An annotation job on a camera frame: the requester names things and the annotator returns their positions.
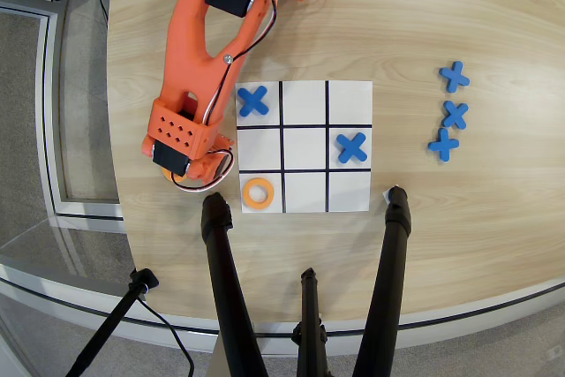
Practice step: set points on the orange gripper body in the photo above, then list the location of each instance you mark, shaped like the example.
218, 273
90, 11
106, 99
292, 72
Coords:
219, 163

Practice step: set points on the black slim stand pole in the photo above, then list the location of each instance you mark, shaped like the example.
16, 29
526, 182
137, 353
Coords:
110, 324

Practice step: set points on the thin black tripod leg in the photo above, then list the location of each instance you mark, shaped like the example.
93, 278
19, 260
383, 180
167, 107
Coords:
311, 319

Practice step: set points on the blue foam cross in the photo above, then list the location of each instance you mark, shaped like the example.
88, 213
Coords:
454, 77
443, 144
253, 101
352, 147
455, 115

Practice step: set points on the white framed glass panel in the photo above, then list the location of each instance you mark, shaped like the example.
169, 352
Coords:
48, 107

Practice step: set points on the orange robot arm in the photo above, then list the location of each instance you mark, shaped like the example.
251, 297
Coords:
190, 41

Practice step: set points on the white tic-tac-toe paper board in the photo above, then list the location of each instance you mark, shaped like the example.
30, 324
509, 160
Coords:
304, 147

